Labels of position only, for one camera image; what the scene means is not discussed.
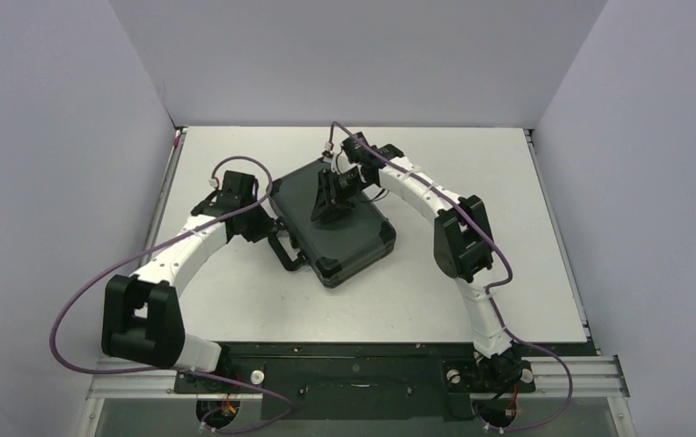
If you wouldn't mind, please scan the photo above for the black poker case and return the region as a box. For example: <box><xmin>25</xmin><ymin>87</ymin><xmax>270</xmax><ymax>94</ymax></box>
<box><xmin>267</xmin><ymin>159</ymin><xmax>397</xmax><ymax>288</ymax></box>

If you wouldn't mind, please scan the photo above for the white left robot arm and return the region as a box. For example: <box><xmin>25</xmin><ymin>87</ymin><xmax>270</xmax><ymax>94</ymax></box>
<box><xmin>101</xmin><ymin>170</ymin><xmax>275</xmax><ymax>391</ymax></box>

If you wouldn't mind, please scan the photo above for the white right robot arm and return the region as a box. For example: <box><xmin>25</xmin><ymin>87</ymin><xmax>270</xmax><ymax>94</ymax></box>
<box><xmin>310</xmin><ymin>133</ymin><xmax>534</xmax><ymax>393</ymax></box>

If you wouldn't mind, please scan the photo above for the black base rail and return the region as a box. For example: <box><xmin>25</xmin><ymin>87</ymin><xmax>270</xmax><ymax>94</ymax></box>
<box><xmin>174</xmin><ymin>342</ymin><xmax>628</xmax><ymax>427</ymax></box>

